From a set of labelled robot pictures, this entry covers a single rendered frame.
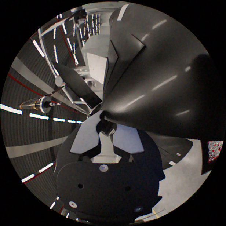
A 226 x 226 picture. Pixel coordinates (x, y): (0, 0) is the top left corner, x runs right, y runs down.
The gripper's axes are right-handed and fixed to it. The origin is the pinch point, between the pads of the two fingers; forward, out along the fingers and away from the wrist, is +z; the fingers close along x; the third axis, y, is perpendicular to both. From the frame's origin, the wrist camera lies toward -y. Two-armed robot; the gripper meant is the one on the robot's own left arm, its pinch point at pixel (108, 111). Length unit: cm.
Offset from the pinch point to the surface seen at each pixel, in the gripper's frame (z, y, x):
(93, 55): 42.6, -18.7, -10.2
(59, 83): 80, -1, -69
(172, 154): -3.8, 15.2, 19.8
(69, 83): 16.8, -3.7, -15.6
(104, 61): 38.4, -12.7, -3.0
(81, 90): 20.4, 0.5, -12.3
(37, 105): 9.5, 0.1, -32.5
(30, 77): 180, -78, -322
